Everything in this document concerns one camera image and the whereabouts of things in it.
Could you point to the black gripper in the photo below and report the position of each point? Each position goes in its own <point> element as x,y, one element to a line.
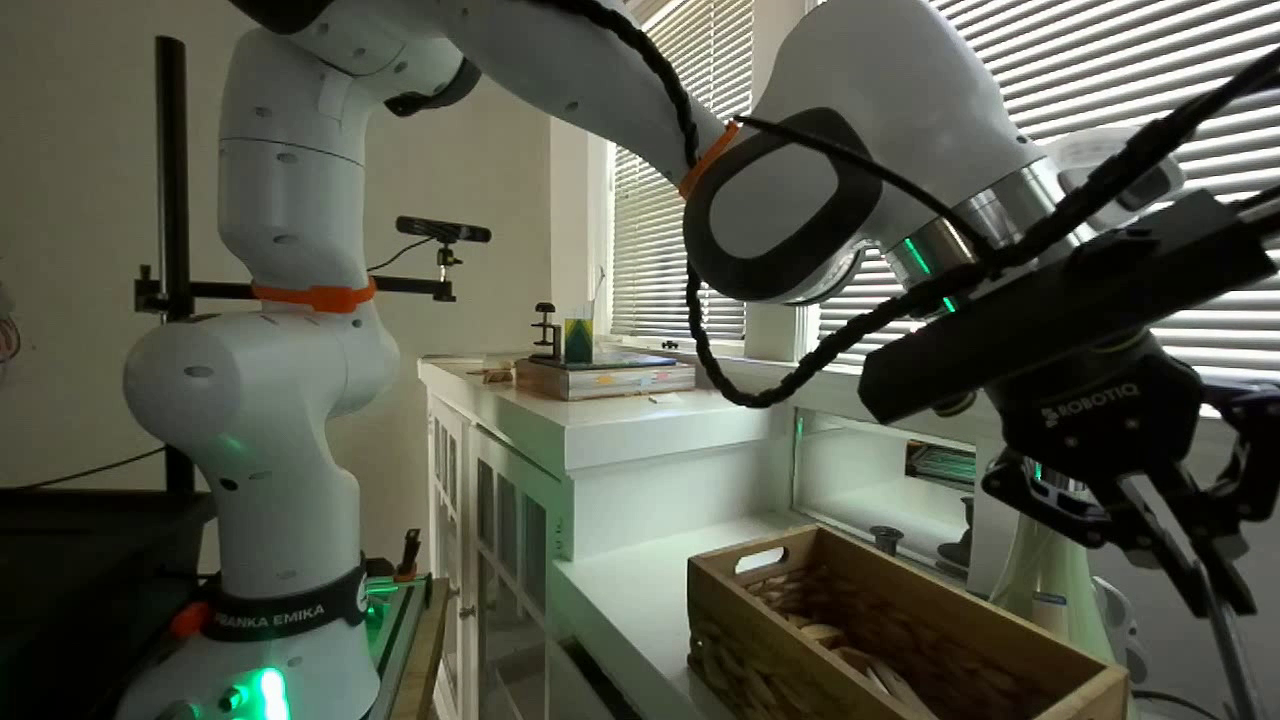
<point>1100,422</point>

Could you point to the dark grey pen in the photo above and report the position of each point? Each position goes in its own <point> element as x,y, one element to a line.
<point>1234,664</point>

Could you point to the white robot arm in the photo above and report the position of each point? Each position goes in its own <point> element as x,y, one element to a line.
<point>306,385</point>

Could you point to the wooden box with woven sides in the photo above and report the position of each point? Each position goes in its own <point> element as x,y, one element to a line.
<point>920,643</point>

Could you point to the white window blinds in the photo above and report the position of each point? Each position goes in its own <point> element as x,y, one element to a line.
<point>1175,123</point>

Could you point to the white cabinet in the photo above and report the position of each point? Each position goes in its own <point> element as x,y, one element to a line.
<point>612,534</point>

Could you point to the stack of books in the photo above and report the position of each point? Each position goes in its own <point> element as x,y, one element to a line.
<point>605,379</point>

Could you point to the green bottle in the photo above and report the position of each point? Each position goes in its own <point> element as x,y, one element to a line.
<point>579,342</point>

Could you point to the black stand pole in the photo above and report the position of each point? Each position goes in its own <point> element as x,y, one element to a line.
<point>173,242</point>

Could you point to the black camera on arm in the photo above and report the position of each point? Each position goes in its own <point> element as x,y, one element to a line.
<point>440,230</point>

